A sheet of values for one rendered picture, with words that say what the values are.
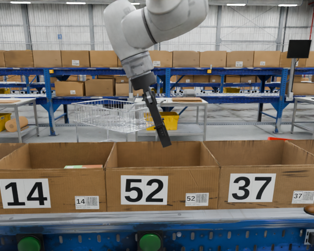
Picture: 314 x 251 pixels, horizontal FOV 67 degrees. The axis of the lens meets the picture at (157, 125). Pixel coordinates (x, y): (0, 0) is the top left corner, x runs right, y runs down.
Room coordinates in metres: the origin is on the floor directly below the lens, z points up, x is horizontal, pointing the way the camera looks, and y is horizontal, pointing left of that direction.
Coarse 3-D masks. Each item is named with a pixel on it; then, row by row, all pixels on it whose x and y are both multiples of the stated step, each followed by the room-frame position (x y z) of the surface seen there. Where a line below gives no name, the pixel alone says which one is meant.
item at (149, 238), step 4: (144, 236) 0.67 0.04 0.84; (148, 236) 0.67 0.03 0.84; (152, 236) 0.67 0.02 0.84; (156, 236) 0.67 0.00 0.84; (140, 240) 0.67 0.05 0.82; (144, 240) 0.67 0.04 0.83; (148, 240) 0.67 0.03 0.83; (152, 240) 0.67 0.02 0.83; (156, 240) 0.67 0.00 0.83; (140, 244) 0.67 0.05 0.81; (144, 244) 0.67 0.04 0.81; (148, 244) 0.67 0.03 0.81; (152, 244) 0.67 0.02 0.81; (156, 244) 0.67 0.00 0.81; (144, 248) 0.67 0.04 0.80; (148, 248) 0.67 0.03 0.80; (152, 248) 0.67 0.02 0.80; (156, 248) 0.67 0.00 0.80
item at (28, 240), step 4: (20, 240) 0.66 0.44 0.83; (24, 240) 0.65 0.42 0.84; (28, 240) 0.65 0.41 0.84; (32, 240) 0.66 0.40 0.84; (36, 240) 0.66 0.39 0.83; (20, 244) 0.65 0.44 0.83; (24, 244) 0.65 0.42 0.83; (28, 244) 0.65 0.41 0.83; (32, 244) 0.65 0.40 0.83; (36, 244) 0.65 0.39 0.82; (20, 248) 0.65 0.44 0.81; (24, 248) 0.65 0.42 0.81; (28, 248) 0.65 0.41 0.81; (32, 248) 0.65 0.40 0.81; (36, 248) 0.65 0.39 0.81; (40, 248) 0.66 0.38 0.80
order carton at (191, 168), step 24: (120, 144) 1.03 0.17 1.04; (144, 144) 1.03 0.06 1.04; (192, 144) 1.04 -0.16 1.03; (120, 168) 0.74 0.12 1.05; (144, 168) 0.74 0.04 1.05; (168, 168) 0.75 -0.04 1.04; (192, 168) 0.75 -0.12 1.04; (216, 168) 0.75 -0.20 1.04; (120, 192) 0.74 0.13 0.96; (168, 192) 0.75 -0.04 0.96; (192, 192) 0.75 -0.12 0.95; (216, 192) 0.75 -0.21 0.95
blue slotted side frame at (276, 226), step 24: (0, 240) 0.69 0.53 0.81; (48, 240) 0.70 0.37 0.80; (72, 240) 0.70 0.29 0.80; (96, 240) 0.71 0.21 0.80; (120, 240) 0.71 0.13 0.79; (168, 240) 0.72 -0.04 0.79; (192, 240) 0.72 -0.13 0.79; (216, 240) 0.72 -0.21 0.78; (240, 240) 0.73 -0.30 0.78; (264, 240) 0.73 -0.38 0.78; (288, 240) 0.73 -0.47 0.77
